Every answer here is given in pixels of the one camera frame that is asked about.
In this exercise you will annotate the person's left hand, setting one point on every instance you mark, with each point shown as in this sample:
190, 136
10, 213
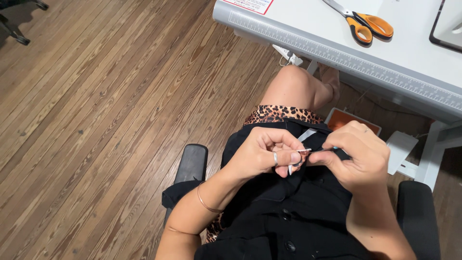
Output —
252, 155

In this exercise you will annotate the person's right hand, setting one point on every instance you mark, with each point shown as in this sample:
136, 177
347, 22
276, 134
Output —
361, 159

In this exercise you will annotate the black buttoned garment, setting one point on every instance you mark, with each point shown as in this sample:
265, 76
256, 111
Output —
306, 216

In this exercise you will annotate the orange and white foot pedal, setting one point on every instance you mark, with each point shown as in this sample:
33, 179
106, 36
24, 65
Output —
348, 121

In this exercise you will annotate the white metal plate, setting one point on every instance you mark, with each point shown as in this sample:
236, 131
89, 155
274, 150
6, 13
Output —
400, 150

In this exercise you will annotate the white garment tag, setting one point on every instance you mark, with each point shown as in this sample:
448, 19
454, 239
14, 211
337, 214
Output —
306, 135

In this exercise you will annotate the black chair armrest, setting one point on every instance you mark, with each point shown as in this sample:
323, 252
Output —
418, 216
191, 162

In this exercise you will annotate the black garment button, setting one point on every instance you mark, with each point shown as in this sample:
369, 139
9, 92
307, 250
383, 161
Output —
285, 213
290, 246

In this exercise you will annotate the thin gold bangle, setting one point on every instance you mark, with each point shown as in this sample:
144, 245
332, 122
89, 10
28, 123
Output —
205, 206

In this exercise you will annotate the person's bare leg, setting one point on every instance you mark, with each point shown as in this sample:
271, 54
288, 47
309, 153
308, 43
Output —
292, 86

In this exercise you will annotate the person's foot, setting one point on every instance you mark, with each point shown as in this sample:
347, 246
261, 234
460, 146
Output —
330, 81

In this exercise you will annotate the white power strip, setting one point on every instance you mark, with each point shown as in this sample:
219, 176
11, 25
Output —
288, 55

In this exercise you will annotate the white sewing table with ruler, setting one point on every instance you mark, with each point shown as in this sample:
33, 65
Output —
317, 29

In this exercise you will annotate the red bordered sticker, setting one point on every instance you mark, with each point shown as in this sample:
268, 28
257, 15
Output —
249, 4

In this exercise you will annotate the white sewing machine base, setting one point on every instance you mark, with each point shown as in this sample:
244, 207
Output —
449, 25

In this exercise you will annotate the black office chair base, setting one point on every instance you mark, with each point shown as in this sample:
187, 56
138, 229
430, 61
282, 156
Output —
18, 21

